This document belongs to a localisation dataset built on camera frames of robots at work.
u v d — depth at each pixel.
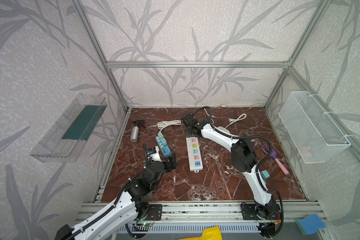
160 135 0.96
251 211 0.74
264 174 0.85
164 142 0.93
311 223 0.68
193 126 0.72
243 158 0.57
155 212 0.73
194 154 0.91
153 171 0.57
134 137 1.00
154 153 0.68
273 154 0.94
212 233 0.68
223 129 1.05
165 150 0.93
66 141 0.63
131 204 0.52
